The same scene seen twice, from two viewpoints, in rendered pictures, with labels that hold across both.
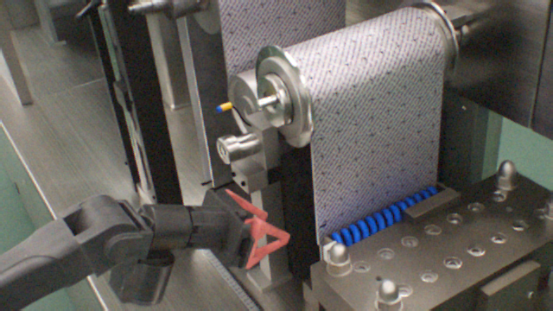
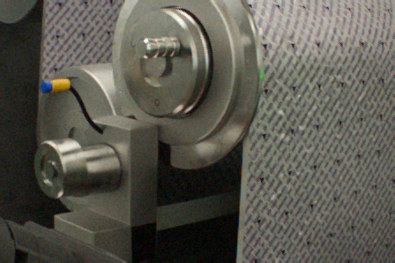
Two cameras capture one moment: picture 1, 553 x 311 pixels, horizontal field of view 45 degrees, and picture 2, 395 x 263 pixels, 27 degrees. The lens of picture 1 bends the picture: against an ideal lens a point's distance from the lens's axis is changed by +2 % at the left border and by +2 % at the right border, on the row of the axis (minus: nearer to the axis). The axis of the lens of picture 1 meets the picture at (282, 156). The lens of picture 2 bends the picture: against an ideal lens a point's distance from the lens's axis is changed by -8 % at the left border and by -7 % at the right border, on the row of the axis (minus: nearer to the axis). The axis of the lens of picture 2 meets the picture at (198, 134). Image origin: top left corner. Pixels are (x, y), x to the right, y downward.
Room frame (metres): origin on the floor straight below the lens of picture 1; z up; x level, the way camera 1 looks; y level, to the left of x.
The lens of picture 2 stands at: (0.22, 0.14, 1.32)
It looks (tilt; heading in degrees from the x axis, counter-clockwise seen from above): 11 degrees down; 344
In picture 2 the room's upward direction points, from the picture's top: 2 degrees clockwise
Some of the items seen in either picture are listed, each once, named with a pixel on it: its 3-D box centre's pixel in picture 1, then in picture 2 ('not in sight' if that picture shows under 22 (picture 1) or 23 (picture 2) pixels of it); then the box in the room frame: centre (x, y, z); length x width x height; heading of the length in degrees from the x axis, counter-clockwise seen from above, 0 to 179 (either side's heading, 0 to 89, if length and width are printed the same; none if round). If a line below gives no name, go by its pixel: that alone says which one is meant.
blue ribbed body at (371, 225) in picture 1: (389, 218); not in sight; (0.79, -0.16, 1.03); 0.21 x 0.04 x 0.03; 119
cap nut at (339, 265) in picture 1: (339, 257); not in sight; (0.69, -0.07, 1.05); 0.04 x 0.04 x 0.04
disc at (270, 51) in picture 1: (283, 97); (180, 60); (0.80, -0.01, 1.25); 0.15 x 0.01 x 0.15; 29
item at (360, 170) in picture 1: (378, 167); (339, 236); (0.81, -0.14, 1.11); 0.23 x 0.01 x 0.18; 119
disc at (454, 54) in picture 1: (422, 45); not in sight; (0.93, -0.23, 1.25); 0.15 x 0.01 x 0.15; 29
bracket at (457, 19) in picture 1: (446, 15); not in sight; (0.95, -0.27, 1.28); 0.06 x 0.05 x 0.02; 119
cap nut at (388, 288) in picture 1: (388, 294); not in sight; (0.61, -0.12, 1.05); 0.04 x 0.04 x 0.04
